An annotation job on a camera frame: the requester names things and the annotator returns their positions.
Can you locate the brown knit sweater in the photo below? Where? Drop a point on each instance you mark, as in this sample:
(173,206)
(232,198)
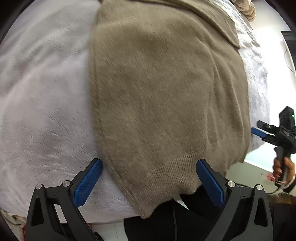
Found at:
(168,87)

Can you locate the beige knit item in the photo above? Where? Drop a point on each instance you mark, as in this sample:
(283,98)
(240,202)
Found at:
(246,7)

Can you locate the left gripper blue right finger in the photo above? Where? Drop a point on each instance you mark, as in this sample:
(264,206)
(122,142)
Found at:
(213,182)

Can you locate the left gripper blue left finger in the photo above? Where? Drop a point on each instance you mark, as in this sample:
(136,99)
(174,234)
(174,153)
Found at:
(84,182)

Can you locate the lavender plush bed blanket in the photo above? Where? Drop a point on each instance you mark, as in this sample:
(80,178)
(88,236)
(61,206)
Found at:
(47,132)

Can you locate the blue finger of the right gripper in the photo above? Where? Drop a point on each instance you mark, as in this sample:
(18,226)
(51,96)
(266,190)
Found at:
(258,132)

